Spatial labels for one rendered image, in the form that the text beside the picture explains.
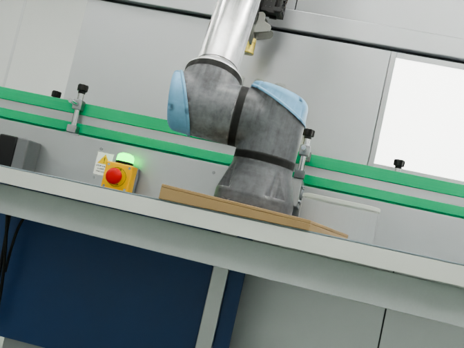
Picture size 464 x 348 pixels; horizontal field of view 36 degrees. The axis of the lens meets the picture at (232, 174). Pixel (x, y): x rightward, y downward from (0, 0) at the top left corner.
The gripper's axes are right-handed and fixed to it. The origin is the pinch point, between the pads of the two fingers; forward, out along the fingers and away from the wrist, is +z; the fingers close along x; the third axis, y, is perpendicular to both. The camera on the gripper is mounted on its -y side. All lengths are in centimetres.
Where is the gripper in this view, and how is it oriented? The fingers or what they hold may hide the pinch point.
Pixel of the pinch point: (250, 41)
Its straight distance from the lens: 203.0
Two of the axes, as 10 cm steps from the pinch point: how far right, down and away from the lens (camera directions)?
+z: -2.2, 9.7, -0.8
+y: 9.6, 2.0, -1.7
